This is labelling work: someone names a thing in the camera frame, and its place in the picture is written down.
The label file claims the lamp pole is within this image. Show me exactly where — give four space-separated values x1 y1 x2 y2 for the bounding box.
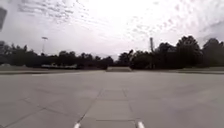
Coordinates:
41 36 49 56

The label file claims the row of trees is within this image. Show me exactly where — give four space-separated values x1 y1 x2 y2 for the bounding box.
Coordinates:
0 35 224 71

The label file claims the grey paved plaza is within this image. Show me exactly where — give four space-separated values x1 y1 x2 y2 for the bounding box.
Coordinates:
0 69 224 128

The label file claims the grey building with windows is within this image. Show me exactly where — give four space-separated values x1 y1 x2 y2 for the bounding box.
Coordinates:
0 6 8 32

